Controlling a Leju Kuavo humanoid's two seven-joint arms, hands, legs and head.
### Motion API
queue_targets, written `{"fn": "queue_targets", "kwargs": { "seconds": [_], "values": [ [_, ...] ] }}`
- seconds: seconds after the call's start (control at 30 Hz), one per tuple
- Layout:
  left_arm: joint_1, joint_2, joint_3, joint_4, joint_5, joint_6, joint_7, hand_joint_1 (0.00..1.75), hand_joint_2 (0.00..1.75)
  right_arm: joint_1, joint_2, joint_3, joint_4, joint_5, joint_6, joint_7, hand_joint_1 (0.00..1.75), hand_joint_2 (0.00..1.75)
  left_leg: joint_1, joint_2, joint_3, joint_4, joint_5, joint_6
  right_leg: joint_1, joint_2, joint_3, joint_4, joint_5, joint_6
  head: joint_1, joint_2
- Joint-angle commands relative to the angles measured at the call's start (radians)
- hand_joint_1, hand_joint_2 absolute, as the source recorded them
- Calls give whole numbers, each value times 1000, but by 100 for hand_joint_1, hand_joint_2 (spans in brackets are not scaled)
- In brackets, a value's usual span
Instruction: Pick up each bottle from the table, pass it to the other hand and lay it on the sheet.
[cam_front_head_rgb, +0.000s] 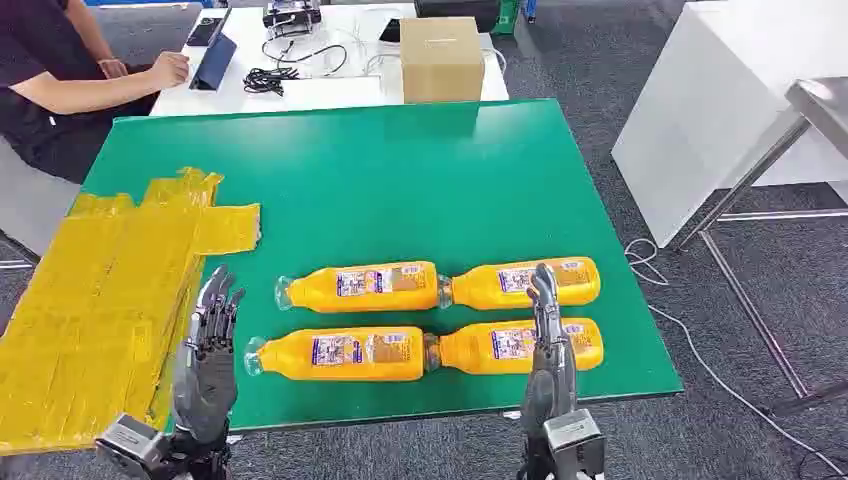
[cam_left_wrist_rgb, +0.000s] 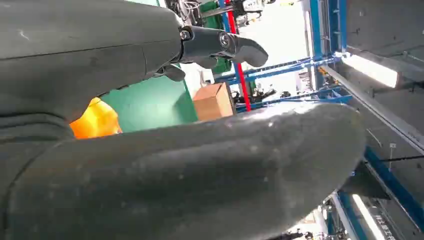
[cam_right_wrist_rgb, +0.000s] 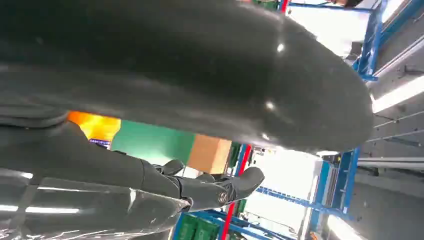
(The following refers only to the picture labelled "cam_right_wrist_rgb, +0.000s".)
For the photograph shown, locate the green plastic crate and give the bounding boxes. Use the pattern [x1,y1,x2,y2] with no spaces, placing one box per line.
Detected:
[177,214,200,240]
[227,142,243,169]
[194,218,221,240]

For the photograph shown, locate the green mat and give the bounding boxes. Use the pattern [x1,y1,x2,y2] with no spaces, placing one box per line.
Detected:
[110,119,197,167]

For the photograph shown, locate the yellow sheet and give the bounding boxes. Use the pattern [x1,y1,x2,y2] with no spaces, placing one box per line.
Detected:
[67,110,122,143]

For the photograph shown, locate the blue metal storage rack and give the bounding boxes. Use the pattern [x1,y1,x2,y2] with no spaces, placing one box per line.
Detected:
[287,0,424,83]
[172,144,363,240]

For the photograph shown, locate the ribbed grey right arm sleeve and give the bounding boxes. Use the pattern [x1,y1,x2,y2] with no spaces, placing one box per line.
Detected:
[0,99,70,129]

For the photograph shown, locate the red rack post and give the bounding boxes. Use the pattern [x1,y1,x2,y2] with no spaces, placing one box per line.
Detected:
[219,144,253,240]

